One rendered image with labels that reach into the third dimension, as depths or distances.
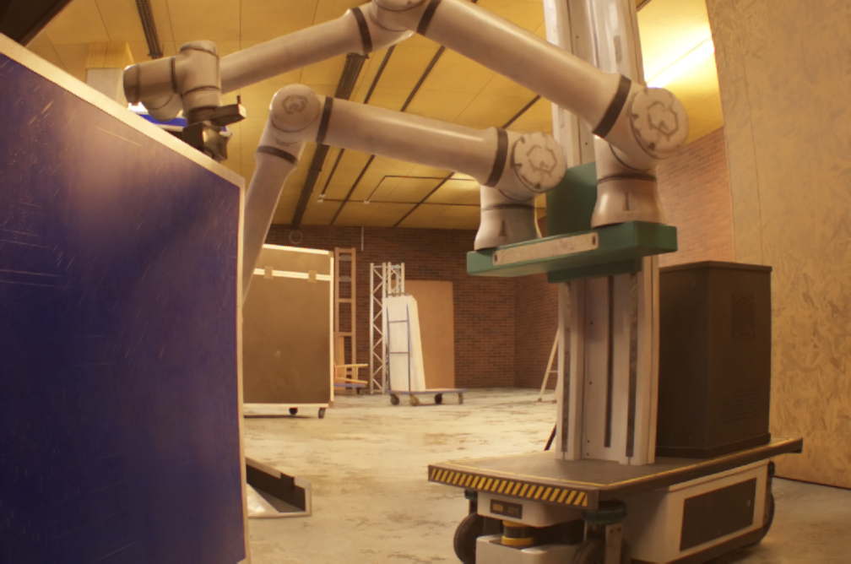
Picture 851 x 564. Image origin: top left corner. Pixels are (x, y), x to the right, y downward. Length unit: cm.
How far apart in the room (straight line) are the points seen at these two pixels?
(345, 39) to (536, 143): 55
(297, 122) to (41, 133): 108
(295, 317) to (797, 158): 566
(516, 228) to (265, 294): 579
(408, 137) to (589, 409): 87
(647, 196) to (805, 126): 171
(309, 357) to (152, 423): 689
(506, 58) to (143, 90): 77
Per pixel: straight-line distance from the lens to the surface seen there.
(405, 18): 175
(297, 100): 199
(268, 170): 212
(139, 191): 124
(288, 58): 186
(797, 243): 351
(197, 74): 171
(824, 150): 338
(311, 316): 815
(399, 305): 1077
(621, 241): 185
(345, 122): 201
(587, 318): 227
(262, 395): 784
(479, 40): 173
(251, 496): 318
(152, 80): 174
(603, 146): 191
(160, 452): 129
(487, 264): 224
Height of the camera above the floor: 61
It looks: 8 degrees up
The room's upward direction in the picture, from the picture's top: straight up
